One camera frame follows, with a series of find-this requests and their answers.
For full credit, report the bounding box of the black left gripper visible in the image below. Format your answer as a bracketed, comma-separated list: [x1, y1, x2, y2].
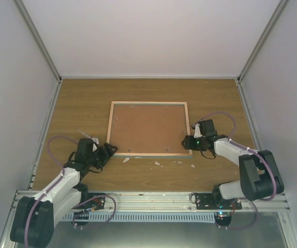
[87, 143, 118, 169]

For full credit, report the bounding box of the clear handled screwdriver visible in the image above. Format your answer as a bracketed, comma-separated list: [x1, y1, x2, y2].
[77, 129, 95, 140]

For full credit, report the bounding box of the turquoise picture frame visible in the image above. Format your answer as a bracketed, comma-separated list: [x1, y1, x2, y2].
[106, 101, 193, 158]

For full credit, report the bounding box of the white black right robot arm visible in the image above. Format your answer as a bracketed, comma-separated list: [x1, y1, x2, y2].
[181, 119, 285, 209]

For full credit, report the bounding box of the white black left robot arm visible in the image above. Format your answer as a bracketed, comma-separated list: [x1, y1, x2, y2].
[10, 138, 118, 247]

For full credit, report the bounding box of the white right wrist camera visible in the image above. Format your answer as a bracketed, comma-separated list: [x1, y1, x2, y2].
[192, 123, 202, 138]

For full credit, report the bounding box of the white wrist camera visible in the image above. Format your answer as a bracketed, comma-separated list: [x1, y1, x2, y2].
[192, 123, 202, 138]
[91, 137, 99, 152]

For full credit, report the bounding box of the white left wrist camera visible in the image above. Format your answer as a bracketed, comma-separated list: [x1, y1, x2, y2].
[91, 137, 99, 152]

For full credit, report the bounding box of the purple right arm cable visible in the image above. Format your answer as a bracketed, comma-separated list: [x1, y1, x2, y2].
[197, 111, 278, 202]

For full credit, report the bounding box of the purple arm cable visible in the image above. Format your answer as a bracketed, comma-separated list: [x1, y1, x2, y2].
[24, 135, 82, 247]
[197, 111, 278, 202]

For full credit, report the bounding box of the aluminium front rail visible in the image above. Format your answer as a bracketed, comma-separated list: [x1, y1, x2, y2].
[11, 190, 291, 211]

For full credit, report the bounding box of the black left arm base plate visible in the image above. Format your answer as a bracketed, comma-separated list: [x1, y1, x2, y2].
[72, 192, 105, 211]

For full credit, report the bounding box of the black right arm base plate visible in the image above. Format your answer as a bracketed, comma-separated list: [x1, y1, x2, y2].
[189, 192, 242, 210]

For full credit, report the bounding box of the grey slotted cable duct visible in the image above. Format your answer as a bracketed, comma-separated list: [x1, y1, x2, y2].
[75, 212, 215, 223]

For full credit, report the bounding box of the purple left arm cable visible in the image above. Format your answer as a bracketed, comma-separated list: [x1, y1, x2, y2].
[24, 135, 82, 247]

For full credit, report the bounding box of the aluminium corner post right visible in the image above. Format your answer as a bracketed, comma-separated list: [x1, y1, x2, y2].
[237, 0, 289, 84]

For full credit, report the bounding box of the aluminium corner post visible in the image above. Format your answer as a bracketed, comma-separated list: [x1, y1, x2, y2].
[237, 0, 289, 84]
[13, 0, 62, 84]

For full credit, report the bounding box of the aluminium corner post left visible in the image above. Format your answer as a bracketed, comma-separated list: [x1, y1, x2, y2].
[13, 0, 62, 84]

